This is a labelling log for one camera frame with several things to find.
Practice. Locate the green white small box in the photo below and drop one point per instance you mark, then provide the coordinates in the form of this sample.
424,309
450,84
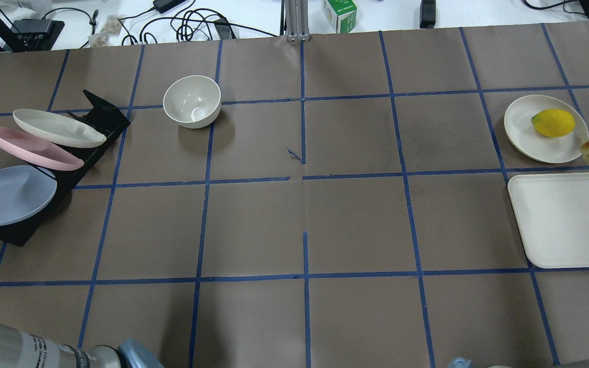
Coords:
342,15

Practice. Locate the cream rectangular tray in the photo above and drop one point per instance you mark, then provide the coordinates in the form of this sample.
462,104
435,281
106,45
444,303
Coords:
552,214

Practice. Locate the aluminium frame post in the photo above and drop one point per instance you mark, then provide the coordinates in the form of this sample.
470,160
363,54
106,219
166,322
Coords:
294,20

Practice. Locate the yellow lemon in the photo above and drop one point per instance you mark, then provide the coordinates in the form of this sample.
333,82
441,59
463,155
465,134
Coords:
553,123

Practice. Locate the bag of wooden pieces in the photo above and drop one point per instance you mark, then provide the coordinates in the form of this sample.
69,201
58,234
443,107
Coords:
112,27

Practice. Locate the black dish rack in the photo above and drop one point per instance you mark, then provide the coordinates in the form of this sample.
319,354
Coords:
107,119

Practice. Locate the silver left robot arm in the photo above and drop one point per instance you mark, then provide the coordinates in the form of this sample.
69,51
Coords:
22,349

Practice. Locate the cream plate in rack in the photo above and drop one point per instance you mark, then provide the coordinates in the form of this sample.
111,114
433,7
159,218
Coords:
58,129

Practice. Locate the beige ceramic bowl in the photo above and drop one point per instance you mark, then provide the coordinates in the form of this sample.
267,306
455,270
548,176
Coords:
193,101

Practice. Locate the pink plate in rack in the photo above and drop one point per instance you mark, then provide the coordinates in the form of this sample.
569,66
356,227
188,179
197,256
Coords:
37,151

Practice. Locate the black monitor stand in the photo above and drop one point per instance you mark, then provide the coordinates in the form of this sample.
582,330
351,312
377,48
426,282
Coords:
24,35

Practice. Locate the blue plate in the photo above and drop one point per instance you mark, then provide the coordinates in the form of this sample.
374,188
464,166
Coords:
24,191

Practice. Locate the black power adapter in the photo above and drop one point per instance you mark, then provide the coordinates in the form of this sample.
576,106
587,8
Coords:
427,14

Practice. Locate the cream round plate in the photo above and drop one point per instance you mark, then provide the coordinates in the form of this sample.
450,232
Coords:
522,135

